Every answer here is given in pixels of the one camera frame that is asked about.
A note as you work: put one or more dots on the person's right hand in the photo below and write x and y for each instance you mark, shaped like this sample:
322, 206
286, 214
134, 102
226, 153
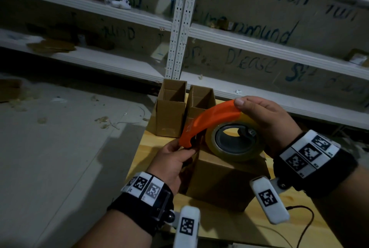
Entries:
274, 124

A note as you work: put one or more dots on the person's left hand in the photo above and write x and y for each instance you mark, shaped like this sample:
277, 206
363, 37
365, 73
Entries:
167, 164

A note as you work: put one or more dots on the brown cardboard box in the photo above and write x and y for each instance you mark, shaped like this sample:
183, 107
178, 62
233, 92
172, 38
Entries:
193, 112
170, 118

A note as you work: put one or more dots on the yellow tape roll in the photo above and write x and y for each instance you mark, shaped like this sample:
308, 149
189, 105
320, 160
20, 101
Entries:
210, 141

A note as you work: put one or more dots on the brown cardboard blank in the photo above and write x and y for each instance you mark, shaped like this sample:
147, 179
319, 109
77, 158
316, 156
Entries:
219, 181

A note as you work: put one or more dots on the orange tape dispenser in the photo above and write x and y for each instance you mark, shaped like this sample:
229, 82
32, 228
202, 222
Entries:
213, 115

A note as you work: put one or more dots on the person's left forearm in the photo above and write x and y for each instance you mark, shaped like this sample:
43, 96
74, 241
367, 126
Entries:
115, 230

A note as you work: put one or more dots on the person's right forearm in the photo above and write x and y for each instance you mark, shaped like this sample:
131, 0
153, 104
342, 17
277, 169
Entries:
346, 213

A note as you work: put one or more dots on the white paper scrap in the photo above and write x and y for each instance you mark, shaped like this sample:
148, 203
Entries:
238, 92

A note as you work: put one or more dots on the black left wristband with markers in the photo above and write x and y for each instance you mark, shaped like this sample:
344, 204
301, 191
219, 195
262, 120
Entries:
138, 210

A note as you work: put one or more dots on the black wristband with markers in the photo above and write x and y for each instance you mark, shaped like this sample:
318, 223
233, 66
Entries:
331, 170
138, 210

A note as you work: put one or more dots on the white metal shelf rack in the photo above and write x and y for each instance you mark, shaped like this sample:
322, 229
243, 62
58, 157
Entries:
72, 0
274, 50

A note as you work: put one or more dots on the black right wristband with markers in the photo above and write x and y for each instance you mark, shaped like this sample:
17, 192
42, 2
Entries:
331, 170

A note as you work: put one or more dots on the white marker cube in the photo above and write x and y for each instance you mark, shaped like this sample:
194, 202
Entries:
269, 198

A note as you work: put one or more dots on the carton with white label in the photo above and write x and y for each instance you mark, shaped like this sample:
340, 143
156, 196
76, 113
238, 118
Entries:
359, 59

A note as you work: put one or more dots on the small brown carton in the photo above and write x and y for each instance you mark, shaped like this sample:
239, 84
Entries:
225, 24

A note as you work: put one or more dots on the white dotted plastic gadget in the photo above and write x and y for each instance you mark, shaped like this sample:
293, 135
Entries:
122, 4

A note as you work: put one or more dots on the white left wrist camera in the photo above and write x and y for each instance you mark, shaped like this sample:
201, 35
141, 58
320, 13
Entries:
187, 227

